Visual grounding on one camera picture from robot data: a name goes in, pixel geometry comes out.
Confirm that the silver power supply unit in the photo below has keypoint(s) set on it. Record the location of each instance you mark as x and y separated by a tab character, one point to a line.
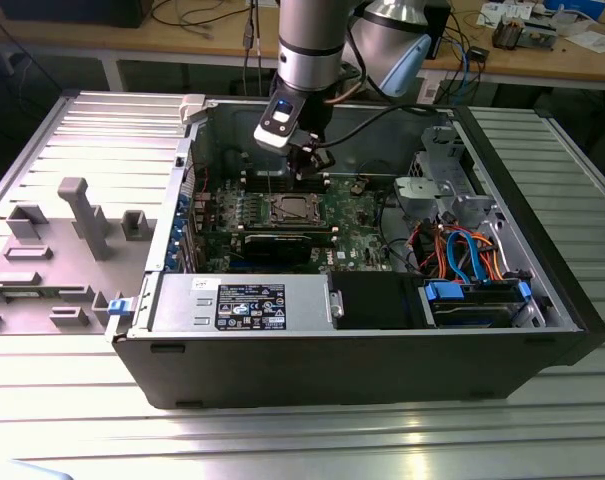
182	300

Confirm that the white paper sheet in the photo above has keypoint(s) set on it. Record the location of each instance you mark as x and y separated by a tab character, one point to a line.
594	41

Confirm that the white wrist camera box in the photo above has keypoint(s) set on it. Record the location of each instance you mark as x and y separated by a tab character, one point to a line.
277	125

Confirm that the wooden desk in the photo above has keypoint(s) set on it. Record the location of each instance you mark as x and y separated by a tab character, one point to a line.
82	37

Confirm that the blue case latch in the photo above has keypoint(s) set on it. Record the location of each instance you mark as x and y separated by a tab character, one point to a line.
118	307

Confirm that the small grey device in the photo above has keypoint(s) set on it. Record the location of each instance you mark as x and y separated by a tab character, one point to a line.
539	35

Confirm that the green RAM stick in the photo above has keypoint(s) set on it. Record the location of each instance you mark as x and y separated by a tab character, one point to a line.
27	293

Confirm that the round coin cell battery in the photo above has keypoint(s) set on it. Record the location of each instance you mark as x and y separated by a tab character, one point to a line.
357	188

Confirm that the small black adapter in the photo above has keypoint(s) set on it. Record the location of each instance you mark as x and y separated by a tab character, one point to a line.
479	54

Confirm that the black graphics card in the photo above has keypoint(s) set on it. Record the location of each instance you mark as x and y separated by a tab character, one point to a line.
277	250

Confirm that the black plastic cover block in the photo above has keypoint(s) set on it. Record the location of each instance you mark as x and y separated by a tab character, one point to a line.
372	300

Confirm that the green motherboard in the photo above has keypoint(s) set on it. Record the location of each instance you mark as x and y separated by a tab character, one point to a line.
352	235

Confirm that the copper coil transformer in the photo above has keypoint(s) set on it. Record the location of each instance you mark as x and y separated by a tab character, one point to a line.
507	32

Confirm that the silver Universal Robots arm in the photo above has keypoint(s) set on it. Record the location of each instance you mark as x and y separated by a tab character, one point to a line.
309	45

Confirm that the grey parts rack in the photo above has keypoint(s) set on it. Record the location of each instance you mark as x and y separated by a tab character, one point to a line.
57	270

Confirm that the black RAM slot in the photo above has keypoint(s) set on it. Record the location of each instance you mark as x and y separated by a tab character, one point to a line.
257	187
257	177

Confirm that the black open PC case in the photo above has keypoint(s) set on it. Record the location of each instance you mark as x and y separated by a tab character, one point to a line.
332	370

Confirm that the silver metal disk bay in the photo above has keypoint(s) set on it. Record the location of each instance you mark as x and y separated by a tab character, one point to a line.
422	192

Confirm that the expansion slot blue retainer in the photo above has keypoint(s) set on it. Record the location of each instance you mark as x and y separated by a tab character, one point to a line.
172	255

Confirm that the hard disk in blue carrier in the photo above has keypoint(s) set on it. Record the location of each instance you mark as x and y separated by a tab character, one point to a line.
444	291

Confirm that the printed paper leaflets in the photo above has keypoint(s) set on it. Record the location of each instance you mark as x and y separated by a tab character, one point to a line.
489	12

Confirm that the upright black box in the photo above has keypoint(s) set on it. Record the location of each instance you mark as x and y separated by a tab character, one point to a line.
439	30

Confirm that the large black box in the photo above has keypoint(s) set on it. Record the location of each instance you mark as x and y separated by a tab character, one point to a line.
72	12

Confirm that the flat blue box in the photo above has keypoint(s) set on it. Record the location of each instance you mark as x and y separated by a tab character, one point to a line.
577	6

